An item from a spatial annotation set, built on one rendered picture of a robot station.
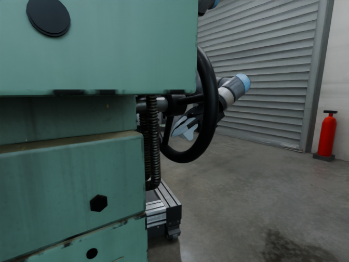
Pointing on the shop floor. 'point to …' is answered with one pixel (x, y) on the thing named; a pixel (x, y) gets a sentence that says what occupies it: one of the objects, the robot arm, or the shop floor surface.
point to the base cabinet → (101, 245)
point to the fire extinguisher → (326, 138)
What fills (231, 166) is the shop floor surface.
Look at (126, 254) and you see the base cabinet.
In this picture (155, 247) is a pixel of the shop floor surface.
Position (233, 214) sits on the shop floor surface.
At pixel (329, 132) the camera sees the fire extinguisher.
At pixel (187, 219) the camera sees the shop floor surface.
